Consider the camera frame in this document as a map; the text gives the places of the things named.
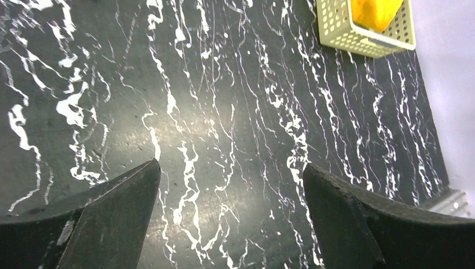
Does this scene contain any green plastic basket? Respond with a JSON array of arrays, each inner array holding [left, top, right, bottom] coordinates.
[[315, 1, 416, 58]]

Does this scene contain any yellow brown towel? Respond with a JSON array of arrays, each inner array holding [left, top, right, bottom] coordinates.
[[350, 0, 403, 33]]

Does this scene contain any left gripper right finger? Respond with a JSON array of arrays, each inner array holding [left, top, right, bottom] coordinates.
[[302, 164, 474, 268]]

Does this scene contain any aluminium rail frame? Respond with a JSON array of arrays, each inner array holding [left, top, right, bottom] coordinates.
[[421, 189, 471, 218]]

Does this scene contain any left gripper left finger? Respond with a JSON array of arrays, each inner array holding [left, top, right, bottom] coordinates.
[[1, 159, 161, 268]]

